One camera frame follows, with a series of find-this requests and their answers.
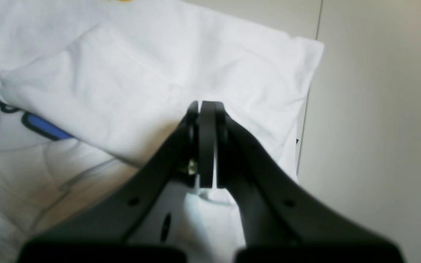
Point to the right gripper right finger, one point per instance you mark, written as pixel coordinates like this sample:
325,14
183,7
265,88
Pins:
282,223

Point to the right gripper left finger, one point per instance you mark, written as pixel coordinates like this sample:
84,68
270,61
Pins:
138,222

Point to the white printed T-shirt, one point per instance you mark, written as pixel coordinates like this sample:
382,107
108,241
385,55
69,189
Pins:
90,89

